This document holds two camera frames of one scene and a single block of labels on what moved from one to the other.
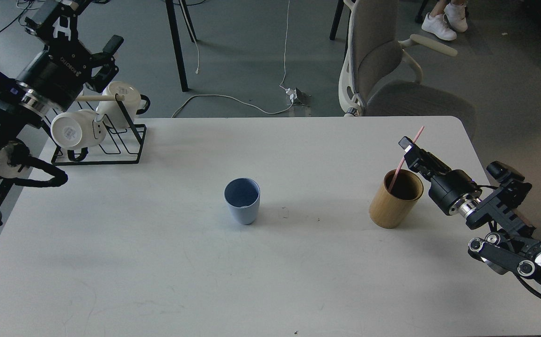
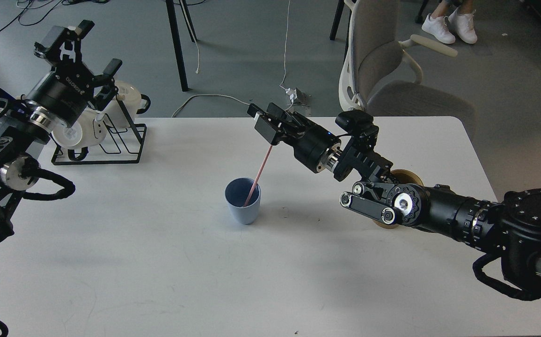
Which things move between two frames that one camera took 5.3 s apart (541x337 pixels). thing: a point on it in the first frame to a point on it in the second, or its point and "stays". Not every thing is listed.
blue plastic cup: [242, 195] stays
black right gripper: [455, 192] to [313, 145]
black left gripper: [60, 72] to [64, 94]
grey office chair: [379, 79] stays
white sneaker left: [438, 25] stays
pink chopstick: [392, 183] to [258, 175]
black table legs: [173, 24] stays
